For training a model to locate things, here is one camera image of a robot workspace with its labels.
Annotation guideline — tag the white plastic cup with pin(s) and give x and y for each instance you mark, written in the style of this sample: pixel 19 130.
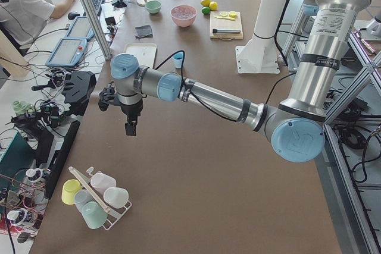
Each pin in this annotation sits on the white plastic cup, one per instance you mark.
pixel 116 197

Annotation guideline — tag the aluminium frame post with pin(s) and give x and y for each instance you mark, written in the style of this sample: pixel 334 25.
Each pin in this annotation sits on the aluminium frame post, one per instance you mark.
pixel 96 27

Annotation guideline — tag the blue teach pendant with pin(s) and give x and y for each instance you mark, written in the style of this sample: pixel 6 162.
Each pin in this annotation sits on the blue teach pendant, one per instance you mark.
pixel 68 52
pixel 80 28

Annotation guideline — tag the pink bowl of ice cubes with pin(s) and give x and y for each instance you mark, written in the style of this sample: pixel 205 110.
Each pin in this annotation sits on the pink bowl of ice cubes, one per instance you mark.
pixel 183 15

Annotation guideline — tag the cream rectangular tray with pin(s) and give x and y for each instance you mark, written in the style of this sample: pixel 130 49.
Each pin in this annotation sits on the cream rectangular tray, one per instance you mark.
pixel 144 52

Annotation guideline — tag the yellow plastic knife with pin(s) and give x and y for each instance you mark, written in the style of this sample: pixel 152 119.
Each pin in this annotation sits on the yellow plastic knife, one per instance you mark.
pixel 224 17

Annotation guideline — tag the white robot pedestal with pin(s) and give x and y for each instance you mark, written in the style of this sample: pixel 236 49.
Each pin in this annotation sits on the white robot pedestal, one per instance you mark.
pixel 259 55

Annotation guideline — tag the grey plastic cup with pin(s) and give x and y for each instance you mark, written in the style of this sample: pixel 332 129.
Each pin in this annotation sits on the grey plastic cup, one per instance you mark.
pixel 81 198

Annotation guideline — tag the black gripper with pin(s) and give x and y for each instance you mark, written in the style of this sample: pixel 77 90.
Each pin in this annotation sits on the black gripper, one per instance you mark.
pixel 130 110

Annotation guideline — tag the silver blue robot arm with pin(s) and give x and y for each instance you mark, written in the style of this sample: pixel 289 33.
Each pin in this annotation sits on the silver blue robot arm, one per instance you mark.
pixel 293 127

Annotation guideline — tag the yellow plastic cup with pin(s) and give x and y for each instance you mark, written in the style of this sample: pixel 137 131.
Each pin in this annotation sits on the yellow plastic cup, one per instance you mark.
pixel 70 188

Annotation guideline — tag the white wire cup rack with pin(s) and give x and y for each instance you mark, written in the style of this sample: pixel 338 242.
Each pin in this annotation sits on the white wire cup rack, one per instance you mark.
pixel 114 214

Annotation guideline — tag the wooden cutting board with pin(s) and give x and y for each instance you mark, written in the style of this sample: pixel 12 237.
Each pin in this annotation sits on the wooden cutting board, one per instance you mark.
pixel 225 24

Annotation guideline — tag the green ceramic bowl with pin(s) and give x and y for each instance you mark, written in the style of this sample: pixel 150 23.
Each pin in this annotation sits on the green ceramic bowl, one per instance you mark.
pixel 153 6

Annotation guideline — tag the green lime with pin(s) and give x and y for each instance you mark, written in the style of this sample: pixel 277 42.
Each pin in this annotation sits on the green lime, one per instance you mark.
pixel 205 10

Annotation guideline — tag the green plastic cup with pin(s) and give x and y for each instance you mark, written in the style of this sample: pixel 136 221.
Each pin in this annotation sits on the green plastic cup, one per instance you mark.
pixel 94 215

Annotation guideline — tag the pink plastic cup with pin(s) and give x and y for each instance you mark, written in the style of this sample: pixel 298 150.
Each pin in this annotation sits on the pink plastic cup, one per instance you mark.
pixel 100 182

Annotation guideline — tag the black computer mouse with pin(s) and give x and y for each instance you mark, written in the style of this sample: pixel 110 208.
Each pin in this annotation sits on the black computer mouse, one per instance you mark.
pixel 72 15

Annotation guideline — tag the light blue plastic cup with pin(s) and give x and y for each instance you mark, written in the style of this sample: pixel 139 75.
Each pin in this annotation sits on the light blue plastic cup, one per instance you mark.
pixel 177 59

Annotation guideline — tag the grey folded cloth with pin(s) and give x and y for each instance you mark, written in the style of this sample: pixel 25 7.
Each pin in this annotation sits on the grey folded cloth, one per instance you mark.
pixel 143 31

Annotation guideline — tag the seated person white shirt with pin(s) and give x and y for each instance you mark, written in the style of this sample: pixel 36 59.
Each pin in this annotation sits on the seated person white shirt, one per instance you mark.
pixel 25 19

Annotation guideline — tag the yellow lemon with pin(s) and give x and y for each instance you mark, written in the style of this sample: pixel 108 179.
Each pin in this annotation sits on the yellow lemon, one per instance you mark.
pixel 213 6
pixel 205 3

